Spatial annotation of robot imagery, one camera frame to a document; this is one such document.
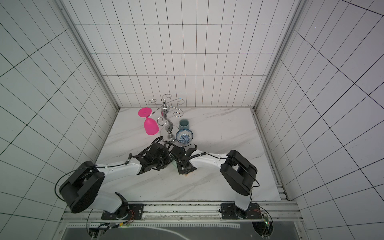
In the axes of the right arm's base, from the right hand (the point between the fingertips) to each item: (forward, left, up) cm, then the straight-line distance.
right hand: (184, 165), depth 88 cm
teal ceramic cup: (+29, +3, +4) cm, 29 cm away
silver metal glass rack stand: (+22, +12, 0) cm, 25 cm away
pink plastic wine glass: (+15, +20, +18) cm, 31 cm away
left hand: (+1, +8, +2) cm, 8 cm away
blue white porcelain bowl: (+20, +2, +2) cm, 21 cm away
